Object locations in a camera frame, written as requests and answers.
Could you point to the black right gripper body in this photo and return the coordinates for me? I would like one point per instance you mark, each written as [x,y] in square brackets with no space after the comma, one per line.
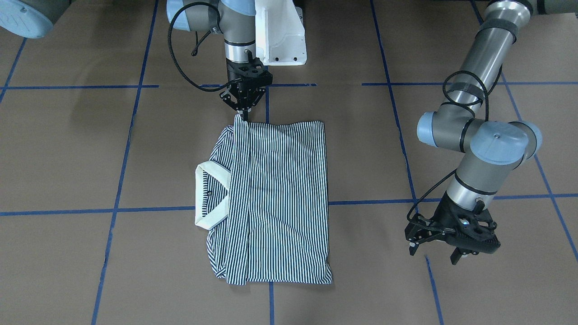
[233,73]

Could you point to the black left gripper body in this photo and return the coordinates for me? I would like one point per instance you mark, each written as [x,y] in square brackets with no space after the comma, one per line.
[443,215]

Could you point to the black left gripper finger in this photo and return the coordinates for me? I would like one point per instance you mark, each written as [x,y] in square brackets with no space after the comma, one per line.
[457,254]
[420,230]

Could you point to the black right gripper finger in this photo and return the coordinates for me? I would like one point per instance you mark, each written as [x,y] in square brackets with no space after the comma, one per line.
[249,99]
[230,96]

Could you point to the striped polo shirt white collar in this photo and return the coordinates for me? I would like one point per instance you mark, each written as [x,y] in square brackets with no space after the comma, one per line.
[262,197]

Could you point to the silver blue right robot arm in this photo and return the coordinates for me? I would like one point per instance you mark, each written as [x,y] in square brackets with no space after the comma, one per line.
[234,19]

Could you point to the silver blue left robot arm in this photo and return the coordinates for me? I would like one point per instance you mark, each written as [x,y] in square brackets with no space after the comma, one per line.
[492,149]

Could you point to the white pedestal base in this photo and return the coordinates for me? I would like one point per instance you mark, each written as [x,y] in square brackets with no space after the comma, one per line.
[280,33]

